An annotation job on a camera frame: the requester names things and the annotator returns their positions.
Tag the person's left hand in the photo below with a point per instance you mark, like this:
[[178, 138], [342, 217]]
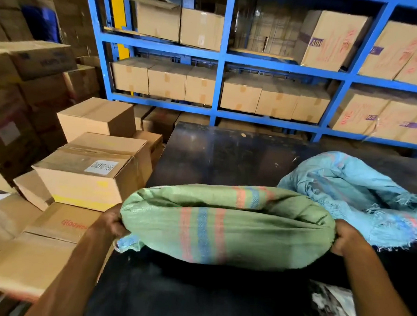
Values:
[[110, 224]]

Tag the person's right hand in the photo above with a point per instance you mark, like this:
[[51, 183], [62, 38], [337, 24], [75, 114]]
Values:
[[350, 238]]

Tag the blue woven sack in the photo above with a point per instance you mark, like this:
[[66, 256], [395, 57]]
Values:
[[352, 190]]

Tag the green woven sack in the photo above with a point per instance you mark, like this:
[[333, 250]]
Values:
[[260, 234]]

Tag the person's left forearm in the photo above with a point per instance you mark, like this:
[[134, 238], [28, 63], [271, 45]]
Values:
[[72, 281]]

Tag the person's right forearm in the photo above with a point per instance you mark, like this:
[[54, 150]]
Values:
[[378, 294]]

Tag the pile of brown cardboard boxes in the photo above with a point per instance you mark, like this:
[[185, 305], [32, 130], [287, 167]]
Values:
[[96, 118]]

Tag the rows of plain taped boxes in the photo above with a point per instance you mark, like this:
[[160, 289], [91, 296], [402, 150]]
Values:
[[167, 82]]

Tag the blue metal shelf rack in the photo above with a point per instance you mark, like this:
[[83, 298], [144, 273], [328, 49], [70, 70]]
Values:
[[220, 56]]

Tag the flat cardboard sheet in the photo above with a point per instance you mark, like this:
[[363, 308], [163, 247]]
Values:
[[261, 54]]

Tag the yellow vertical post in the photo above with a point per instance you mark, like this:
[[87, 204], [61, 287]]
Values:
[[116, 14]]

